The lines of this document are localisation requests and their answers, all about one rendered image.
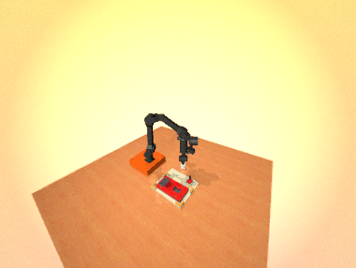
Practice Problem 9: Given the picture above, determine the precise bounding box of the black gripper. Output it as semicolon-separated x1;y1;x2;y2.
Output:
179;145;187;165

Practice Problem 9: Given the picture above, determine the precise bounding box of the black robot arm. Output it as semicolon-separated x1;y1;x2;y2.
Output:
143;113;198;163

